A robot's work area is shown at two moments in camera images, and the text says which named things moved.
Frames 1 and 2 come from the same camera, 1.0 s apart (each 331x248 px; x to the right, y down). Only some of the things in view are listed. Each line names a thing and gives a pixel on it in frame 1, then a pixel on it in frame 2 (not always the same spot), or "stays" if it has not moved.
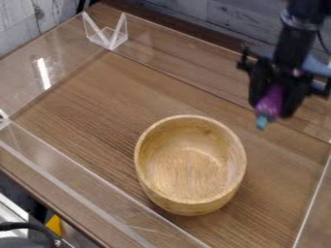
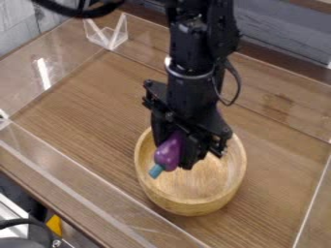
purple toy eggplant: (268, 105) to (166, 155)
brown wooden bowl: (189, 163) stays
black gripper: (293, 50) to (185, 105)
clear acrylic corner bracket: (105, 37) stays
